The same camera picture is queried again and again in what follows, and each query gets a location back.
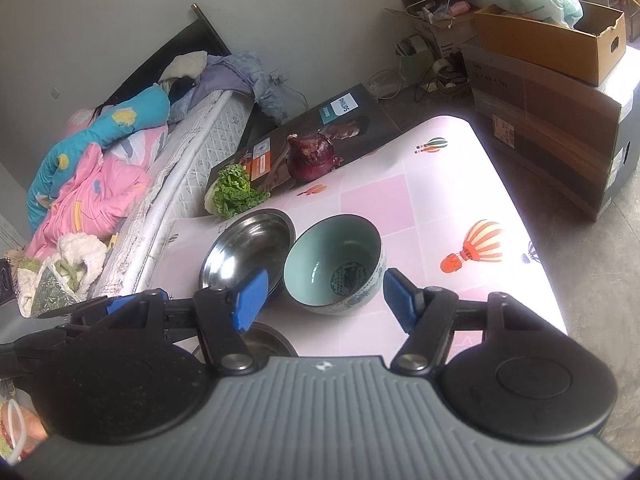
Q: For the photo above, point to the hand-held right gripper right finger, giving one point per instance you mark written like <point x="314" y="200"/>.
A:
<point x="398" y="302"/>

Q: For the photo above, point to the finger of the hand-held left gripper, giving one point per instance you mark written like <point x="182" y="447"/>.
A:
<point x="125" y="305"/>

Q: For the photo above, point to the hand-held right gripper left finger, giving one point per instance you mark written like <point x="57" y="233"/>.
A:
<point x="248" y="300"/>

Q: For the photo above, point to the large steel plate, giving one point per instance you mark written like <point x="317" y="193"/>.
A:
<point x="270" y="340"/>

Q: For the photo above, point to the steel bowl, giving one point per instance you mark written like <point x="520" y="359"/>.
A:
<point x="245" y="250"/>

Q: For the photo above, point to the teal ceramic bowl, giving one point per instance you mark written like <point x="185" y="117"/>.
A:
<point x="325" y="250"/>

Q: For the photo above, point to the white fleece cloth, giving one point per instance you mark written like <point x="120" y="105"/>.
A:
<point x="82" y="260"/>

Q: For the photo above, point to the napa cabbage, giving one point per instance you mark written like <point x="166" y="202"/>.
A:
<point x="235" y="192"/>

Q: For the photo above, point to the pink balloon-print tablecloth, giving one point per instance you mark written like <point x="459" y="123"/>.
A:
<point x="375" y="195"/>

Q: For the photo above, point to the pink blanket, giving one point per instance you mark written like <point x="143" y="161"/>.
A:
<point x="90" y="200"/>

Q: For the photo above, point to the white quilted mattress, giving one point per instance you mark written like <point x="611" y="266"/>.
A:
<point x="200" y="160"/>

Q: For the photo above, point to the purple cabbage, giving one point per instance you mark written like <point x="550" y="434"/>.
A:
<point x="312" y="157"/>

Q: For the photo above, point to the blue blanket with yellow spots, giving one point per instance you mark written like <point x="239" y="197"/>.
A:
<point x="125" y="110"/>

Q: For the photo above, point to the dark printed flat box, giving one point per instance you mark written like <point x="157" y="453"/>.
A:
<point x="350" y="110"/>

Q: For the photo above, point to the lavender grey cloth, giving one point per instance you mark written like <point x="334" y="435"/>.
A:
<point x="235" y="75"/>

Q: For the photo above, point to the large flat cardboard box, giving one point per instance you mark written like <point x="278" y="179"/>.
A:
<point x="545" y="125"/>

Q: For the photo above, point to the green paper bag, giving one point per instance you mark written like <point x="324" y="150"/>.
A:
<point x="415" y="62"/>

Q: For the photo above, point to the cream white cloth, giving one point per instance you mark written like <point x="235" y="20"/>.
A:
<point x="185" y="65"/>

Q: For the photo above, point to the black headboard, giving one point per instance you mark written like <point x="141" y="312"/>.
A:
<point x="165" y="55"/>

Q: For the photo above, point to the open cardboard box with clutter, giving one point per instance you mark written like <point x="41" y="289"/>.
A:
<point x="440" y="27"/>

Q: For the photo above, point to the long open cardboard box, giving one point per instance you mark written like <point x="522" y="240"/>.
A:
<point x="540" y="45"/>

